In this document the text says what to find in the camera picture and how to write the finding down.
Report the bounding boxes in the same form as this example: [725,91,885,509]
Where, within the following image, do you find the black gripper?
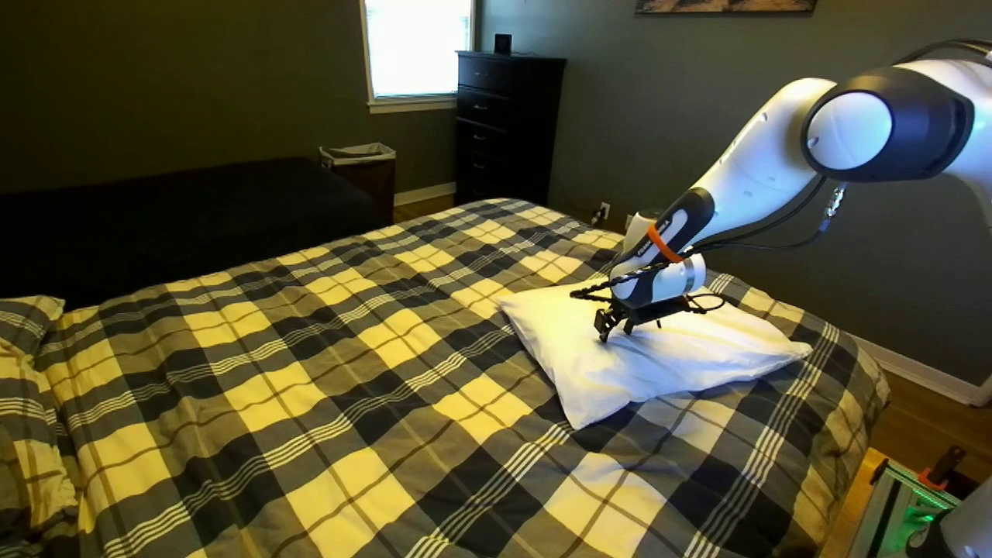
[590,278,725,348]

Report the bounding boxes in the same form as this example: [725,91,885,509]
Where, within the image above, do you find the white pillow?
[496,275,815,434]

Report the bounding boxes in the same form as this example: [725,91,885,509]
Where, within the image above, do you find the plaid pillow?
[0,343,83,545]
[0,295,67,360]

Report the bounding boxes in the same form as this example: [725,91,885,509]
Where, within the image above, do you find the black chest of drawers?
[453,45,571,212]

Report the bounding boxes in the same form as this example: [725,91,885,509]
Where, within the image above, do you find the brown wooden side table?
[315,140,401,225]

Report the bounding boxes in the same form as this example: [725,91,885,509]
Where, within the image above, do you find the grey folded cloth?
[315,140,401,167]

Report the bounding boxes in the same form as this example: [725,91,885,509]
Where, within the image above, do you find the plaid bed comforter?
[0,194,892,558]

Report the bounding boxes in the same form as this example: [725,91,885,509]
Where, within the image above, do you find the bright window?
[358,0,484,113]

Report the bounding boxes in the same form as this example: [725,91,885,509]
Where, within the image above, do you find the white rounded object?
[937,475,992,558]

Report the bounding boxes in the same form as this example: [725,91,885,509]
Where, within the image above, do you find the dark low sofa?
[0,156,385,312]

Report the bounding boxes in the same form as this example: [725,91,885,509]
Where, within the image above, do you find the framed wall picture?
[633,0,821,19]

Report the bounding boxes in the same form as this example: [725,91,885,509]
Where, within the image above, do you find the teal metal frame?
[855,460,965,558]

